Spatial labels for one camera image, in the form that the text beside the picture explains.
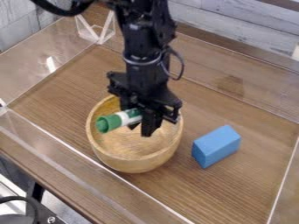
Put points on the brown wooden bowl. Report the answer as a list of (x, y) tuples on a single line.
[(122, 149)]

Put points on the blue foam block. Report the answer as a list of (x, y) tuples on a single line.
[(216, 146)]

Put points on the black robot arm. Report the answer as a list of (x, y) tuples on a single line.
[(149, 30)]

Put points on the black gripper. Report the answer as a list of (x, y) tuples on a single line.
[(142, 89)]

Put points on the clear acrylic tray wall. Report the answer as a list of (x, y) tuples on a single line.
[(232, 88)]

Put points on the black table leg bracket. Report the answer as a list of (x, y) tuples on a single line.
[(37, 209)]

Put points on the green and white marker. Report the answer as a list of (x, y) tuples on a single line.
[(107, 123)]

